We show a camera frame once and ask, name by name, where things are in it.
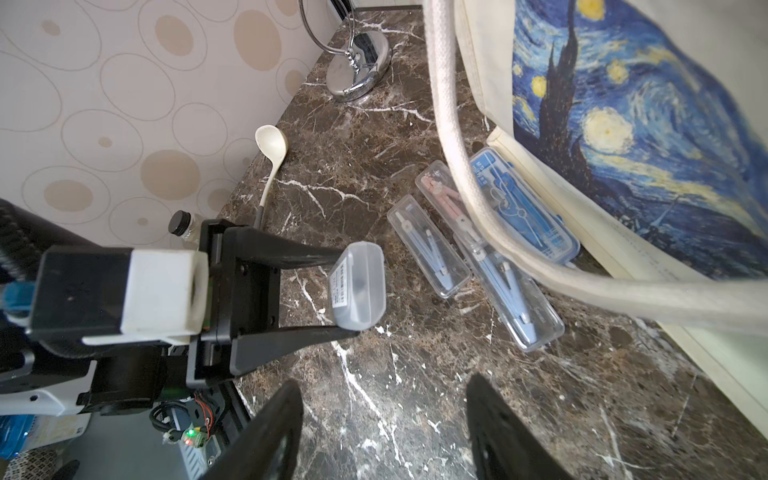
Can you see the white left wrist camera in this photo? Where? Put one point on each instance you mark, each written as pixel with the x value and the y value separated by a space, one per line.
pixel 109 296

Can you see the cream spoon grey handle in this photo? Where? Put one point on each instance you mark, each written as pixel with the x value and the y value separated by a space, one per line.
pixel 274 146

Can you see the clear case light-blue compass long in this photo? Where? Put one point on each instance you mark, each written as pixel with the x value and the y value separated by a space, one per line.
pixel 522 307

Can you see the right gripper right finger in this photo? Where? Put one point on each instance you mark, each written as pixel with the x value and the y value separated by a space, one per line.
pixel 502 446

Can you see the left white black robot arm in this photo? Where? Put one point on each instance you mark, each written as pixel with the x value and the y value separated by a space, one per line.
pixel 60 378

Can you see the small jar black lid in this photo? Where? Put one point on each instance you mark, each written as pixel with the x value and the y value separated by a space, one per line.
pixel 186 226

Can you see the clear case red label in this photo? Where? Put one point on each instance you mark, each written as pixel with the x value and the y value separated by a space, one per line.
pixel 357 287

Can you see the clear case light-blue compass short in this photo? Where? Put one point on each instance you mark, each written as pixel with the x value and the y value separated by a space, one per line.
pixel 438 260

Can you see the chrome wire jewelry stand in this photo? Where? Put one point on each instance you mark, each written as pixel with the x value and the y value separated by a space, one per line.
pixel 357 68

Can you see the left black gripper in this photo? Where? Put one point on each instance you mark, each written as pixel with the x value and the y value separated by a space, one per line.
pixel 240 317

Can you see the clear case pink compass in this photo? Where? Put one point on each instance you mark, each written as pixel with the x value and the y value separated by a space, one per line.
pixel 437 185

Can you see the cream canvas starry-night tote bag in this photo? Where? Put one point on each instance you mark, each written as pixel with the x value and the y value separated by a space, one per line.
pixel 641 125

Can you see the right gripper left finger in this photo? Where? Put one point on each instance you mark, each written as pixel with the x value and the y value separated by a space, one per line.
pixel 269 445

